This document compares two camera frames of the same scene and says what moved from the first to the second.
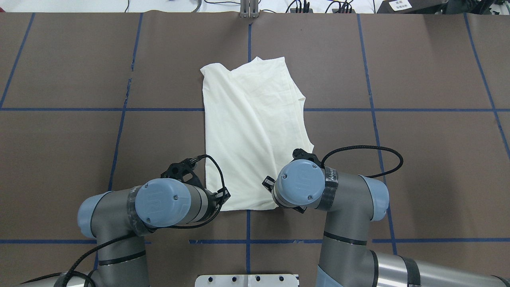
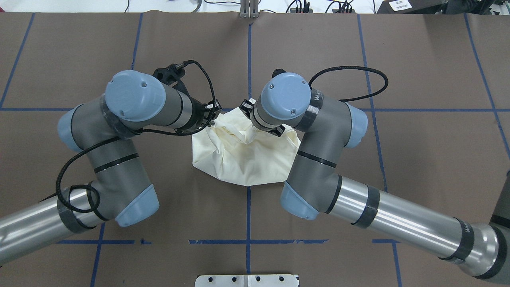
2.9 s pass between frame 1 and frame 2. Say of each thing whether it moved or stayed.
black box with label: stayed
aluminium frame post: stayed
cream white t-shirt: moved
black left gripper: moved
